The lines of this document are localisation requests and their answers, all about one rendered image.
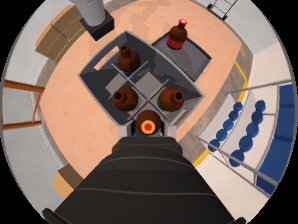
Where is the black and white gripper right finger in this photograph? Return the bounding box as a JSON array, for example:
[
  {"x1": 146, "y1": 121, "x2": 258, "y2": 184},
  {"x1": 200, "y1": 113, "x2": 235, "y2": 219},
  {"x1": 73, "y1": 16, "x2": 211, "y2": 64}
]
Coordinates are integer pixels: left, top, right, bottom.
[{"x1": 161, "y1": 120, "x2": 176, "y2": 140}]

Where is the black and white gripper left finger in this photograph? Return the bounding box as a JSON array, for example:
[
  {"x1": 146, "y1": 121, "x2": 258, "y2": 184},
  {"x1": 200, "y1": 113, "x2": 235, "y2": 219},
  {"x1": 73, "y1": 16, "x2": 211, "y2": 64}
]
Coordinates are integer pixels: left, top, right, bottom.
[{"x1": 118, "y1": 120, "x2": 135, "y2": 140}]

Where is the dark grey divided crate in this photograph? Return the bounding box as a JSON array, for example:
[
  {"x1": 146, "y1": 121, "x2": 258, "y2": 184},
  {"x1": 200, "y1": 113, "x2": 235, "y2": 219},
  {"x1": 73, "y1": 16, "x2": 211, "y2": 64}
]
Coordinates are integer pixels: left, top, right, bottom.
[{"x1": 77, "y1": 30, "x2": 205, "y2": 130}]

